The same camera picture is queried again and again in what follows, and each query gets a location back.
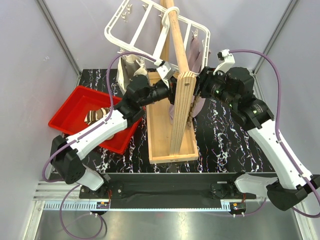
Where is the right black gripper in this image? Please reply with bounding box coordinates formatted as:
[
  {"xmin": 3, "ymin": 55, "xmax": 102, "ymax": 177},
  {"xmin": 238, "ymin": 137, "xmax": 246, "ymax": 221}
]
[{"xmin": 183, "ymin": 66, "xmax": 237, "ymax": 109}]

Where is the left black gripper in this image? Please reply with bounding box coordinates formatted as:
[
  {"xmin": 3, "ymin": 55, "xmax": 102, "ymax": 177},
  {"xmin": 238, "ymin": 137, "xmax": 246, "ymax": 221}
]
[{"xmin": 139, "ymin": 77, "xmax": 190, "ymax": 108}]

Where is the white clip hanger frame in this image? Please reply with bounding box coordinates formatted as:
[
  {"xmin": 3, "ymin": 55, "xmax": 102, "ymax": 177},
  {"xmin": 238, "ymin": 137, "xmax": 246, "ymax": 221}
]
[{"xmin": 103, "ymin": 0, "xmax": 211, "ymax": 76}]

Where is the brown striped sock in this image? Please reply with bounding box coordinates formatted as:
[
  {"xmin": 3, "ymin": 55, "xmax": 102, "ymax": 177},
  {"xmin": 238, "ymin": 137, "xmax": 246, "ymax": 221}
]
[{"xmin": 84, "ymin": 107, "xmax": 110, "ymax": 133}]

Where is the brown argyle sock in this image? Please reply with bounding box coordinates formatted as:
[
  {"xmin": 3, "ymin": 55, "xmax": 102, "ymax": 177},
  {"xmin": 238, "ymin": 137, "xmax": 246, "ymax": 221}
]
[{"xmin": 186, "ymin": 96, "xmax": 199, "ymax": 127}]

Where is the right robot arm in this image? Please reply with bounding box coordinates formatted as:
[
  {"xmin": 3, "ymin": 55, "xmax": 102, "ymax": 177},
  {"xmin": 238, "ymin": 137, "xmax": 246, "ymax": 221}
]
[{"xmin": 194, "ymin": 66, "xmax": 320, "ymax": 211}]

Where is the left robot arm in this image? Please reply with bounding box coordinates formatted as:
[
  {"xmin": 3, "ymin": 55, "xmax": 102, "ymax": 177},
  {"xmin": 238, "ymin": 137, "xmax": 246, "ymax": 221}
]
[{"xmin": 48, "ymin": 75, "xmax": 177, "ymax": 198}]

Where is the white clip holding mauve sock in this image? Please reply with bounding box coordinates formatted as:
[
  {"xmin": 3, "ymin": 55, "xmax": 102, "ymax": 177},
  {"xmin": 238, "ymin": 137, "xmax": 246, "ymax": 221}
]
[{"xmin": 192, "ymin": 28, "xmax": 199, "ymax": 41}]

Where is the mauve sock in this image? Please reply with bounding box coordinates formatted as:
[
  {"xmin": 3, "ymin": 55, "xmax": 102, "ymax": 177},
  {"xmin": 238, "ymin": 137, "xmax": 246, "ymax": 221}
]
[{"xmin": 168, "ymin": 36, "xmax": 211, "ymax": 125}]

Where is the grey beige sock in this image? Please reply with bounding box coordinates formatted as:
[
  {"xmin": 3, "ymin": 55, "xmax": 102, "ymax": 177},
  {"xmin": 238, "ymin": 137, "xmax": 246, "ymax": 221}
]
[{"xmin": 116, "ymin": 54, "xmax": 148, "ymax": 95}]

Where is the wooden stand with tray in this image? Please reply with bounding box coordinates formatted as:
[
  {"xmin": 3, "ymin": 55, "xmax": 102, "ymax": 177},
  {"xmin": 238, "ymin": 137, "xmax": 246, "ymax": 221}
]
[{"xmin": 146, "ymin": 0, "xmax": 199, "ymax": 164}]

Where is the black marble mat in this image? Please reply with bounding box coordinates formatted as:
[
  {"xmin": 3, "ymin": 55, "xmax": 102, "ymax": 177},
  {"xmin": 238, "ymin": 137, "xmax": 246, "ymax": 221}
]
[{"xmin": 77, "ymin": 67, "xmax": 275, "ymax": 174}]

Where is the red plastic tray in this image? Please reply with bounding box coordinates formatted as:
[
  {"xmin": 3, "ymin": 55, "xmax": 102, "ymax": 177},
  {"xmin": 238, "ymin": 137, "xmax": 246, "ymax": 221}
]
[{"xmin": 48, "ymin": 86, "xmax": 142, "ymax": 155}]

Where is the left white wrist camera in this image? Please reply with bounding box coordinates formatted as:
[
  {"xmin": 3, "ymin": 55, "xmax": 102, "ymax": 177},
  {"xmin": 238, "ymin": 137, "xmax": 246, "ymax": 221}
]
[{"xmin": 156, "ymin": 60, "xmax": 179, "ymax": 88}]

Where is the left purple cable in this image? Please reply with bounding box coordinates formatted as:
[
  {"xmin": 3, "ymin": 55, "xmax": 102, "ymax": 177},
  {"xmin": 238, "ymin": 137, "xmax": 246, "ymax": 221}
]
[{"xmin": 41, "ymin": 53, "xmax": 163, "ymax": 240}]

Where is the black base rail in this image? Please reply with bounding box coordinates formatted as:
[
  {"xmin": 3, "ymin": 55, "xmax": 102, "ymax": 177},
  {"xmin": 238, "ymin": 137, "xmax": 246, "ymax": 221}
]
[{"xmin": 79, "ymin": 173, "xmax": 256, "ymax": 211}]

